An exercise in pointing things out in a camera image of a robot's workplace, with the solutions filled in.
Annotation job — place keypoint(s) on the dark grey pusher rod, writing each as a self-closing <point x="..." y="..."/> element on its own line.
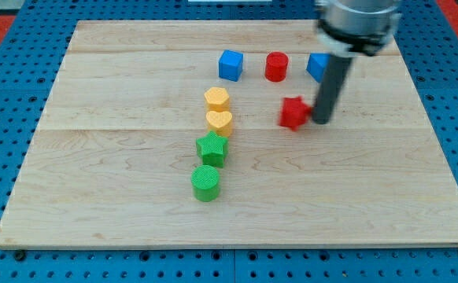
<point x="330" y="88"/>

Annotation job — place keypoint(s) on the red star block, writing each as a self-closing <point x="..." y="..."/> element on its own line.
<point x="294" y="113"/>

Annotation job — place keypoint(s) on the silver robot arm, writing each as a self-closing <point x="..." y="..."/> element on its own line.
<point x="349" y="28"/>

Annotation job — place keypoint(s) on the yellow heart block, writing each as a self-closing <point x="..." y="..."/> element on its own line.
<point x="220" y="122"/>

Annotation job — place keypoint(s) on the wooden board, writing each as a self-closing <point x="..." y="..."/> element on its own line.
<point x="110" y="163"/>

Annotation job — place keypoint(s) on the blue triangular block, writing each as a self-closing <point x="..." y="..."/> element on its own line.
<point x="316" y="65"/>

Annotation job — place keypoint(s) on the red cylinder block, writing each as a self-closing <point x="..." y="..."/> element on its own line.
<point x="276" y="66"/>

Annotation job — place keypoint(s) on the blue cube block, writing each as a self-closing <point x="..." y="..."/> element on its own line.
<point x="230" y="65"/>

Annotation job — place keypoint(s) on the yellow hexagon block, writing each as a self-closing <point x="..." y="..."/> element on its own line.
<point x="217" y="99"/>

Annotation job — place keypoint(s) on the green star block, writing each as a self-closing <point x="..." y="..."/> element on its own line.
<point x="212" y="149"/>

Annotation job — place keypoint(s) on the green cylinder block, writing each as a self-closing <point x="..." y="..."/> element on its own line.
<point x="205" y="182"/>

